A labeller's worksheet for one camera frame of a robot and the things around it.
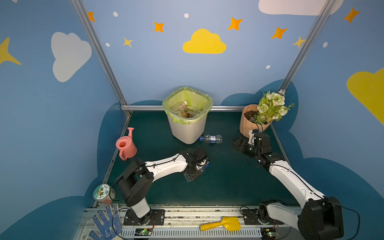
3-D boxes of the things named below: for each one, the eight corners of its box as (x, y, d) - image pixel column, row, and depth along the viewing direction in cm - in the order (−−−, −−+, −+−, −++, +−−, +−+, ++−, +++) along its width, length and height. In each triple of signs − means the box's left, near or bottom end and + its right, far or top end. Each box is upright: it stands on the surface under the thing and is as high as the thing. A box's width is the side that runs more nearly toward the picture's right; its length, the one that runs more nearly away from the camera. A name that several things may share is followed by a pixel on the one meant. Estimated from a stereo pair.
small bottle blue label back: (199, 143, 104) (199, 140, 101) (199, 136, 107) (199, 133, 104) (221, 143, 104) (222, 140, 101) (220, 137, 107) (221, 134, 105)
